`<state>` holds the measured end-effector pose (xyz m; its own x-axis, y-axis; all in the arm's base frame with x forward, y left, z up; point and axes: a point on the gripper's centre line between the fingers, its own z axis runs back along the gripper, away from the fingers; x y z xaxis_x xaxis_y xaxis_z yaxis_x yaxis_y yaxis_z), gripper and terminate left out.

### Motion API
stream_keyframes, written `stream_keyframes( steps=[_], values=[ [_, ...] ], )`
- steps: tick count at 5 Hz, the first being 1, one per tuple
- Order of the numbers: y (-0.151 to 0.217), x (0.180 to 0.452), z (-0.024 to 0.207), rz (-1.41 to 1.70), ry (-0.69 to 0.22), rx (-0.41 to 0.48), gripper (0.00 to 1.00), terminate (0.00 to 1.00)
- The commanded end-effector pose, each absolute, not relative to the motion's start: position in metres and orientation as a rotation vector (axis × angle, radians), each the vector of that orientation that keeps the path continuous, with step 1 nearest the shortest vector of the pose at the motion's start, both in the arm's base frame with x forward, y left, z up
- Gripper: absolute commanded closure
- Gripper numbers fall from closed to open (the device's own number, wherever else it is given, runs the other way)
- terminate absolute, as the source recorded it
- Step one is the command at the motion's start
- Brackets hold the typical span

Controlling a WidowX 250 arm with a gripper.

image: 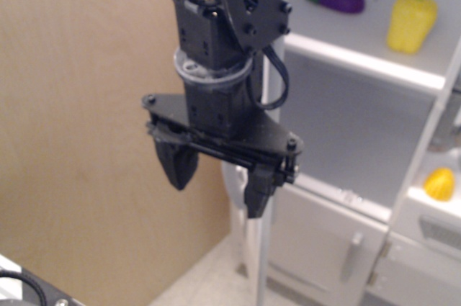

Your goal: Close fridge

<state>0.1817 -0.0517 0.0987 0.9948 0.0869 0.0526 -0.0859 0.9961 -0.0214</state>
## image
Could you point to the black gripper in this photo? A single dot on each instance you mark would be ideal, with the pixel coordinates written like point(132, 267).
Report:
point(219, 115)

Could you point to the white fridge door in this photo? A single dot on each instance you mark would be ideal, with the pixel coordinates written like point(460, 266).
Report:
point(310, 236)
point(257, 24)

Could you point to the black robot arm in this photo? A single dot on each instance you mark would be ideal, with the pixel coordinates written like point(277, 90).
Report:
point(206, 36)

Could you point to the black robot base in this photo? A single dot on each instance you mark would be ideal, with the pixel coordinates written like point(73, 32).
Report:
point(20, 286)

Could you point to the white toy fridge cabinet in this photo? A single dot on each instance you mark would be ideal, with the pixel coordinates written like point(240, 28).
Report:
point(368, 114)

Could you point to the yellow toy corn piece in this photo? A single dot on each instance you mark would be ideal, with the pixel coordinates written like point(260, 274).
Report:
point(440, 184)

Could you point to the grey oven vent panel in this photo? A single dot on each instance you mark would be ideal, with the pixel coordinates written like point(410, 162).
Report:
point(439, 231)

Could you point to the white toy kitchen counter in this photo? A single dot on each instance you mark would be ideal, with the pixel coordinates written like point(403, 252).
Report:
point(418, 271)

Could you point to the yellow toy bell pepper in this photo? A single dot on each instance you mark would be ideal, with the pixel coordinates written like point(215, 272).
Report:
point(411, 21)

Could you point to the silver lower door handle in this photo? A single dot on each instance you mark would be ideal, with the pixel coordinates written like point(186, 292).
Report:
point(352, 253)

